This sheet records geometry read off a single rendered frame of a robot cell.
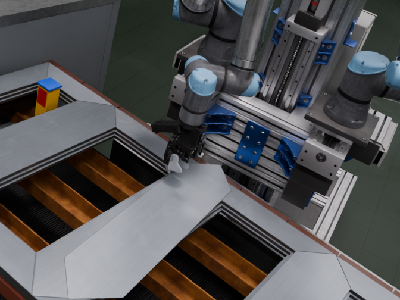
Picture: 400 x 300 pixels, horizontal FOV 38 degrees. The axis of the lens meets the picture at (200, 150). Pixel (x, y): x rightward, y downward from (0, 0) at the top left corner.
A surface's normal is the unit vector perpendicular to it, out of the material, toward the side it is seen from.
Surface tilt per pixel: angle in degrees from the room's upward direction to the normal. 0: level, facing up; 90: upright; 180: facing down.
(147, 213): 0
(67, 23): 90
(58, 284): 0
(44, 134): 0
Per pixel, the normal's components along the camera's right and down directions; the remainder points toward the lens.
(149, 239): 0.26, -0.79
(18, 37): 0.78, 0.51
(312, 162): -0.43, 0.42
